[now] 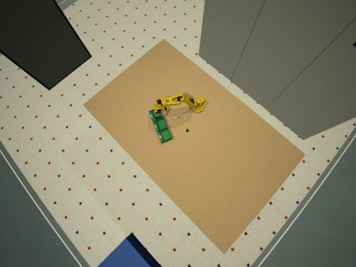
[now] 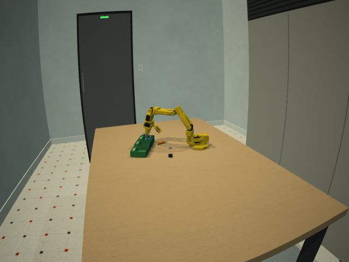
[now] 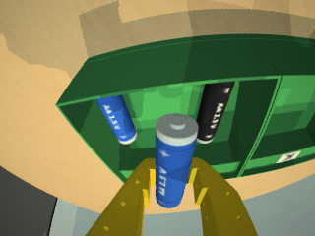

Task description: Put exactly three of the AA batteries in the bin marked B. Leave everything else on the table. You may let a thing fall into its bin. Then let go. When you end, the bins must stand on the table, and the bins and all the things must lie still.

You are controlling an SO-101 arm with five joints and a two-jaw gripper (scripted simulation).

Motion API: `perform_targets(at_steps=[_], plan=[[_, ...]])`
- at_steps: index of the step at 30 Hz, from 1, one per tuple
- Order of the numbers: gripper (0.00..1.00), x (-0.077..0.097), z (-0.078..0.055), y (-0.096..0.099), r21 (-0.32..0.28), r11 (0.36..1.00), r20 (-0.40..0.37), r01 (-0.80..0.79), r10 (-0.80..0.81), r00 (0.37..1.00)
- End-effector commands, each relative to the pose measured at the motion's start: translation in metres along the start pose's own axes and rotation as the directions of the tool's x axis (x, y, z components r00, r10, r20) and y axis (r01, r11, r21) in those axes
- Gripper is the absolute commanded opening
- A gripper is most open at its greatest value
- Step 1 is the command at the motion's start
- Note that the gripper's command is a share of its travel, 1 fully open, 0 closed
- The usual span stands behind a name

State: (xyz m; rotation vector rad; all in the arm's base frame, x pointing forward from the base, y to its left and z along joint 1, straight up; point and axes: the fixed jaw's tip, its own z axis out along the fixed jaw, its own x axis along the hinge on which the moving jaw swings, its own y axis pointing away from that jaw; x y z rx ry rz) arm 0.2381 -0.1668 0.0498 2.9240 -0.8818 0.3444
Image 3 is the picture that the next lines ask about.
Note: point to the green three-compartment bin rack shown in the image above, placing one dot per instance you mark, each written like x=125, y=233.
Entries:
x=151, y=72

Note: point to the black aa battery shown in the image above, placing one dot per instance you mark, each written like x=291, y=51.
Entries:
x=213, y=103

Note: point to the blue aa battery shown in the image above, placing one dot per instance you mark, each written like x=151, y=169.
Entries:
x=176, y=137
x=118, y=117

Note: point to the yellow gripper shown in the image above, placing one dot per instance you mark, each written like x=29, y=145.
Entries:
x=222, y=210

